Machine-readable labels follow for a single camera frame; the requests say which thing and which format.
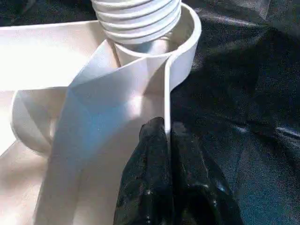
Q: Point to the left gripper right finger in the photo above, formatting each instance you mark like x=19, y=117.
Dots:
x=197, y=187

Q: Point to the white plastic table leg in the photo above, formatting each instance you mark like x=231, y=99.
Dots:
x=136, y=18

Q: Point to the white plastic table top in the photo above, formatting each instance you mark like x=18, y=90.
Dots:
x=108, y=93

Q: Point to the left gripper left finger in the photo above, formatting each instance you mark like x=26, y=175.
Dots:
x=145, y=178

